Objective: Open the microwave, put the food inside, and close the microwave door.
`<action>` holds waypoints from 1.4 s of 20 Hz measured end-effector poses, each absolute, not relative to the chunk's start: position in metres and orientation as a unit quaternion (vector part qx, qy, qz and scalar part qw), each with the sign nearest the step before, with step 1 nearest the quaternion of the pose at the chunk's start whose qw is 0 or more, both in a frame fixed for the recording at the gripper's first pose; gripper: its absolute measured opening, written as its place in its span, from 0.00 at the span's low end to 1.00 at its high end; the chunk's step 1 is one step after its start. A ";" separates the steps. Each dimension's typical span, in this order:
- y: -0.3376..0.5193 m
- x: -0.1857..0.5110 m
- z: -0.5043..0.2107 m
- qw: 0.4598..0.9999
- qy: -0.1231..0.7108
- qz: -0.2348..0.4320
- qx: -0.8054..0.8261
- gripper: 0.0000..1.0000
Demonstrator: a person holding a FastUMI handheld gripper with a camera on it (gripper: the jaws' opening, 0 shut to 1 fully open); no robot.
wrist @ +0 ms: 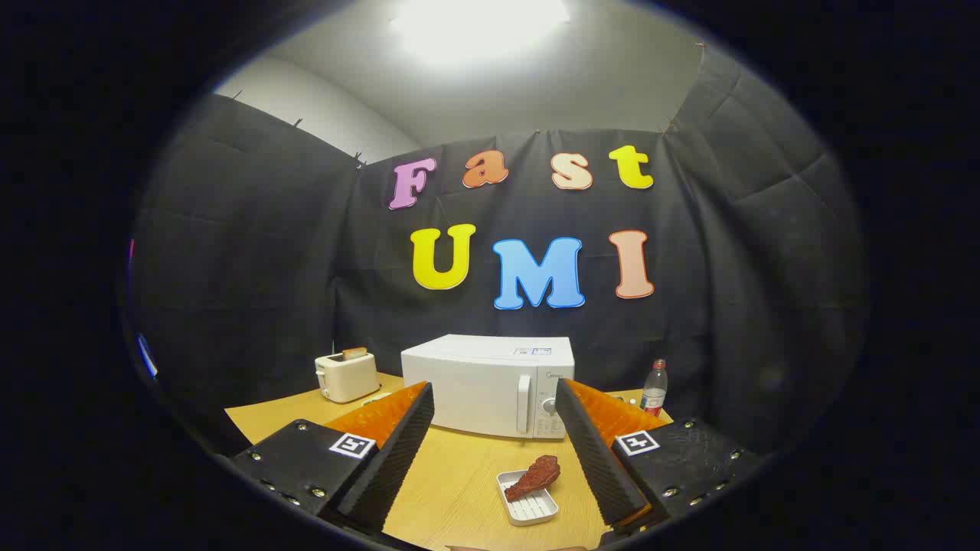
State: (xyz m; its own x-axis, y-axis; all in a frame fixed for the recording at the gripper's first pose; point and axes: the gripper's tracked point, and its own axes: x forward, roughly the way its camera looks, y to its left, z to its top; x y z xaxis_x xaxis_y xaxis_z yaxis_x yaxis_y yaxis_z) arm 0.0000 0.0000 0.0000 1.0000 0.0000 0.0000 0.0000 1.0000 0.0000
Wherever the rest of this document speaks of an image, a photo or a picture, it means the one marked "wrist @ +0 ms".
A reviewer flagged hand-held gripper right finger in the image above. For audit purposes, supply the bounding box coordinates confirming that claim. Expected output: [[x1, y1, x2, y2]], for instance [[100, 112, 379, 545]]
[[554, 378, 766, 536]]

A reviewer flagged brown roasted meat piece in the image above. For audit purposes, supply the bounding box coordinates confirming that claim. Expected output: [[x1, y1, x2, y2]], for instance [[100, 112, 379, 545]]
[[504, 455, 561, 503]]

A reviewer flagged clear plastic water bottle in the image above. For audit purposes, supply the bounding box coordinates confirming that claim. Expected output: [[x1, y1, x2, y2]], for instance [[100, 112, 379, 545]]
[[640, 359, 668, 418]]

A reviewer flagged cream bread toaster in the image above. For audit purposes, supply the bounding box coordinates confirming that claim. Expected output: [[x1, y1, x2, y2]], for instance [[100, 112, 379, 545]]
[[315, 350, 381, 404]]

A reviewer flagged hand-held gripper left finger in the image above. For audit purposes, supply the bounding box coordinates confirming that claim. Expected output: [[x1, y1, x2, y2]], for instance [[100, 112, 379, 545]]
[[230, 381, 436, 536]]

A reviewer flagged white ridged plastic tray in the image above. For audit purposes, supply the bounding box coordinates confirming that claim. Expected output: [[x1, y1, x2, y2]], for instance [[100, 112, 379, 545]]
[[496, 469, 560, 527]]

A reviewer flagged white toaster oven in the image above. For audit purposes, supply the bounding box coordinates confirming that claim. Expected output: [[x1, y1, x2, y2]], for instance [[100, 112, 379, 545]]
[[400, 334, 576, 440]]

